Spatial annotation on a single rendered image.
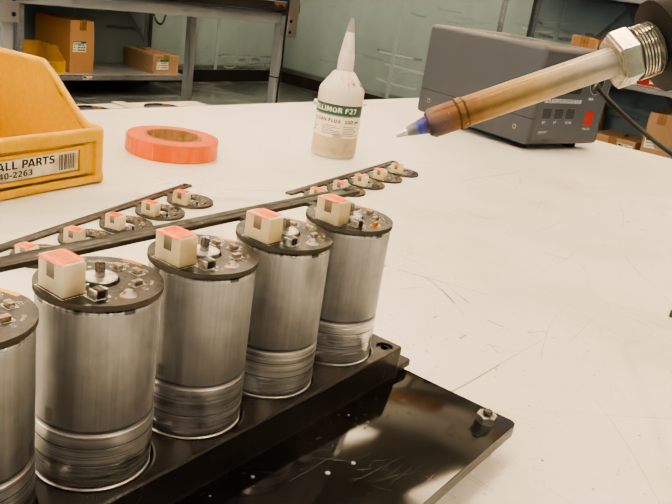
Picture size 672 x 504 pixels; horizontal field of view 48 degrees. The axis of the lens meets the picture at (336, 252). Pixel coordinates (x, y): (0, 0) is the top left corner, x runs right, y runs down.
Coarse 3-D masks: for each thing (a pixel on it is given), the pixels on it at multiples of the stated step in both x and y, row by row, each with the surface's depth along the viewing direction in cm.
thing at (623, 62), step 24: (648, 24) 20; (600, 48) 21; (624, 48) 20; (648, 48) 20; (552, 72) 20; (576, 72) 20; (600, 72) 20; (624, 72) 20; (648, 72) 20; (480, 96) 20; (504, 96) 20; (528, 96) 20; (552, 96) 20; (432, 120) 20; (456, 120) 20; (480, 120) 20
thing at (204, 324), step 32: (192, 288) 16; (224, 288) 16; (160, 320) 17; (192, 320) 16; (224, 320) 17; (160, 352) 17; (192, 352) 17; (224, 352) 17; (160, 384) 17; (192, 384) 17; (224, 384) 17; (160, 416) 17; (192, 416) 17; (224, 416) 18
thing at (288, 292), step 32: (288, 256) 18; (320, 256) 19; (256, 288) 19; (288, 288) 19; (320, 288) 19; (256, 320) 19; (288, 320) 19; (256, 352) 19; (288, 352) 19; (256, 384) 19; (288, 384) 20
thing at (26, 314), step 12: (0, 288) 14; (0, 300) 14; (12, 300) 13; (24, 300) 14; (0, 312) 13; (12, 312) 13; (24, 312) 13; (36, 312) 13; (0, 324) 13; (12, 324) 13; (24, 324) 13; (36, 324) 13; (0, 336) 12; (12, 336) 12; (24, 336) 13; (0, 348) 12
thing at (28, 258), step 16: (320, 192) 23; (336, 192) 24; (352, 192) 24; (240, 208) 21; (256, 208) 21; (272, 208) 21; (288, 208) 22; (160, 224) 19; (176, 224) 19; (192, 224) 19; (208, 224) 19; (80, 240) 17; (96, 240) 17; (112, 240) 17; (128, 240) 17; (144, 240) 18; (0, 256) 15; (16, 256) 15; (32, 256) 16; (0, 272) 15
